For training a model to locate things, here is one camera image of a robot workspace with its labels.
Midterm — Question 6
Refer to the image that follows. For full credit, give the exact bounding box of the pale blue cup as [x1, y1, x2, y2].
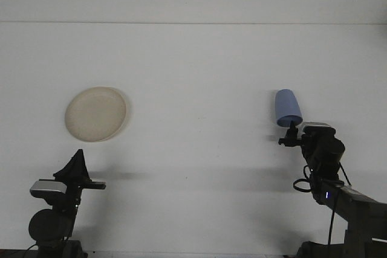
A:
[274, 89, 304, 128]

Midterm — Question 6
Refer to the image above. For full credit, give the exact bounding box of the pale round plate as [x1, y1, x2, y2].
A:
[64, 86, 131, 143]

